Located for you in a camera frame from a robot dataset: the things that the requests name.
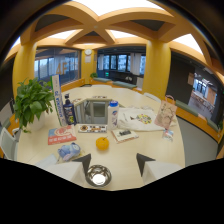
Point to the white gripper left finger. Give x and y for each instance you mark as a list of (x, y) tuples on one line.
[(68, 168)]

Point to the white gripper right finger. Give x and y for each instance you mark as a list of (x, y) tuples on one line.
[(159, 168)]

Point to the green potted plant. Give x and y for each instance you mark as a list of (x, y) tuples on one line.
[(30, 100)]

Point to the small distant potted plant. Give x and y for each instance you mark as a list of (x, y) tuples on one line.
[(93, 75)]

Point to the blue plush toy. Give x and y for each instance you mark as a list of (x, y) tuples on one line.
[(69, 150)]

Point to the steel bowl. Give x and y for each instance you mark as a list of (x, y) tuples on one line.
[(98, 175)]

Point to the red white book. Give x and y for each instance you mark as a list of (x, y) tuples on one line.
[(61, 134)]

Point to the small colourful packet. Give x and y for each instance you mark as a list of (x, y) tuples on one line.
[(168, 134)]

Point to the orange fruit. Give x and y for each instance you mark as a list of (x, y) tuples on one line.
[(102, 143)]

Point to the flat printed card box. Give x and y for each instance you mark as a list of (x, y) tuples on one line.
[(92, 128)]

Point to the small booklet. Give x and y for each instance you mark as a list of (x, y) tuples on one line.
[(124, 134)]

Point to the white printed tote bag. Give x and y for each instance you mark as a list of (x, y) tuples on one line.
[(140, 119)]

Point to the floral paper gift bag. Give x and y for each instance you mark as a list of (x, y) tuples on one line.
[(165, 114)]

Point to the dark blue bottle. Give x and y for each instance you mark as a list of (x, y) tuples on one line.
[(69, 111)]

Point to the white chair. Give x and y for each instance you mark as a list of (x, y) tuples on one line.
[(8, 142)]

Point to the white bottle blue cap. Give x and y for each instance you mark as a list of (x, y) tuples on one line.
[(112, 115)]

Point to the tall white blue box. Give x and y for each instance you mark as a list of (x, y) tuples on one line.
[(58, 99)]

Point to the round wall clock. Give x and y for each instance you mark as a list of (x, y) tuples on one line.
[(88, 52)]

